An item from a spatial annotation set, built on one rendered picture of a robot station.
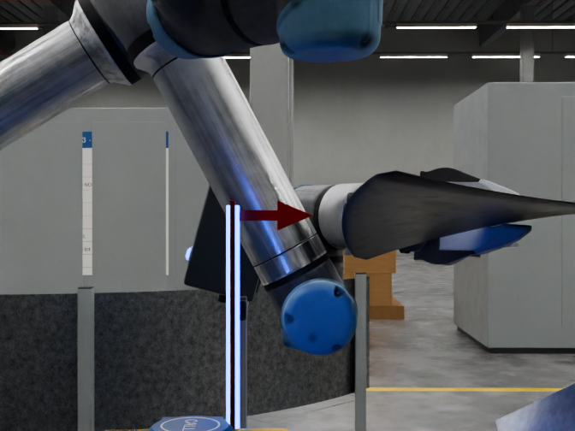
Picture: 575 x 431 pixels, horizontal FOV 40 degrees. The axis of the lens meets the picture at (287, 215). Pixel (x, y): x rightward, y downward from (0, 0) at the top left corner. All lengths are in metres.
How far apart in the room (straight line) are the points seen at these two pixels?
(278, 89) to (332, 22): 4.38
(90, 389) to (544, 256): 5.08
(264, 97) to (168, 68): 4.13
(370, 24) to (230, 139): 0.26
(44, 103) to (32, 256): 6.01
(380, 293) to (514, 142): 2.72
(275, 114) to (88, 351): 2.89
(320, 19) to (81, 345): 1.84
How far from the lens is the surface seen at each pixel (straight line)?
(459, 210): 0.64
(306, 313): 0.77
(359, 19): 0.56
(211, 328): 2.41
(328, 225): 0.87
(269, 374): 2.54
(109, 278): 6.79
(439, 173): 0.78
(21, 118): 0.97
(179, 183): 6.66
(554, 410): 0.69
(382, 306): 8.76
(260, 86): 4.94
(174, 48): 0.69
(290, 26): 0.57
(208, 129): 0.79
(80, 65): 0.95
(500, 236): 0.73
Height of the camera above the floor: 1.18
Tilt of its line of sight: level
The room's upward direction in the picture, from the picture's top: straight up
